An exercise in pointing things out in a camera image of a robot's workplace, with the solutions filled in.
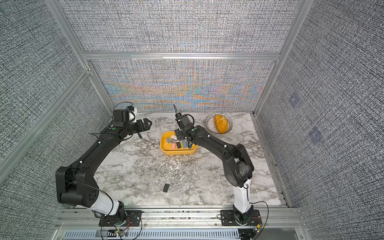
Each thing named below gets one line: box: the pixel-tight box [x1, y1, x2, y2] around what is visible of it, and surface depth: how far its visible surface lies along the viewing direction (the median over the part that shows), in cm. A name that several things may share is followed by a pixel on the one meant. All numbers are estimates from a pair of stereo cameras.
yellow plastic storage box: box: [160, 131, 198, 155], surface depth 102 cm
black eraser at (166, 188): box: [162, 183, 170, 193], surface depth 85 cm
